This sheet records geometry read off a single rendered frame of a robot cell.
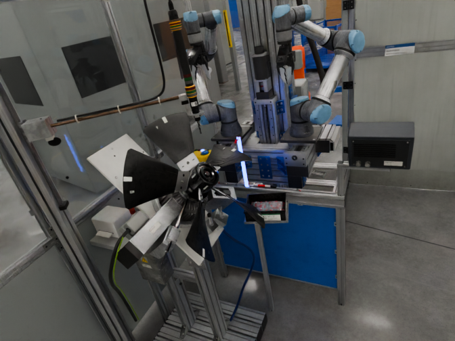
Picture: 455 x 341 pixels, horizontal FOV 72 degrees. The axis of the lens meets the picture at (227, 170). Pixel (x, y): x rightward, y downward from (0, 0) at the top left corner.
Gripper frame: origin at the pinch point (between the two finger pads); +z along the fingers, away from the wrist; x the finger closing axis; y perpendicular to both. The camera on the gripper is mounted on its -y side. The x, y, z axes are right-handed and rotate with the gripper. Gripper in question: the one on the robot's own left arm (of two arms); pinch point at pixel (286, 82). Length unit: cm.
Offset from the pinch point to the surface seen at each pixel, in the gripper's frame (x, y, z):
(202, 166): 23, -58, 18
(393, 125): -50, -14, 18
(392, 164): -51, -18, 36
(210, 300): 34, -65, 101
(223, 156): 24, -37, 25
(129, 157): 37, -82, 2
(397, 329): -60, -23, 143
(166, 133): 42, -52, 6
